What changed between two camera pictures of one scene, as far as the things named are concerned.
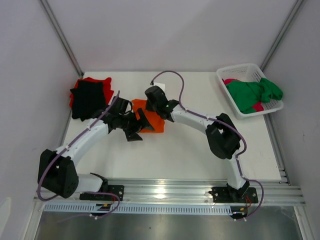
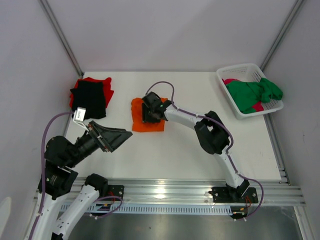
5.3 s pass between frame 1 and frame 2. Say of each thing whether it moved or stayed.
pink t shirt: stayed
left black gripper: moved
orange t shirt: stayed
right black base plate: stayed
